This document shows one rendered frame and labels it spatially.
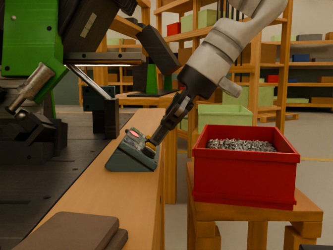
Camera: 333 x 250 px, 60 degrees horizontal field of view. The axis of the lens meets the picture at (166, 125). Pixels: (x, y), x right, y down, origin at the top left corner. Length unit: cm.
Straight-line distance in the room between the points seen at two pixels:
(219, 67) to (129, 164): 23
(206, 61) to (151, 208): 27
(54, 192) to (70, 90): 1060
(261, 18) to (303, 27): 932
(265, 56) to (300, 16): 657
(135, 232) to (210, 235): 32
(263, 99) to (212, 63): 286
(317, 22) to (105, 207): 971
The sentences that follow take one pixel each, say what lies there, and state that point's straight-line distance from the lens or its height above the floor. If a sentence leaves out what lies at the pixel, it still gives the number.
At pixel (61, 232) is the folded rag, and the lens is 30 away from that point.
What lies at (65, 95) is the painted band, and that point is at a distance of 1117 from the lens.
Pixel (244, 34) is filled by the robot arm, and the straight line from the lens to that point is 54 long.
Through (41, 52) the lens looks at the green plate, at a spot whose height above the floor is 112.
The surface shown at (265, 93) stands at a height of 87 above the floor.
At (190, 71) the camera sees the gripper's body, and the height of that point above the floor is 108.
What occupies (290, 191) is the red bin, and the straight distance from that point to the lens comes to 65.
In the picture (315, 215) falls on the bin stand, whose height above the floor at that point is 79.
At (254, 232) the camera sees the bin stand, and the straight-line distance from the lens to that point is 100.
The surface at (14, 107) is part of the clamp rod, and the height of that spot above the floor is 101.
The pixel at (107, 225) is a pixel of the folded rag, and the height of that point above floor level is 93.
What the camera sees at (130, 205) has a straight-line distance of 40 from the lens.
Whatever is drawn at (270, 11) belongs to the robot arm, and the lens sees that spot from 55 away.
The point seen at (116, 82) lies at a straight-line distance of 962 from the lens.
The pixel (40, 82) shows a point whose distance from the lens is 65.
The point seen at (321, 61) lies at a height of 145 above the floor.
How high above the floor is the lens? 107
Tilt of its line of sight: 10 degrees down
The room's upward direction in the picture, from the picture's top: straight up
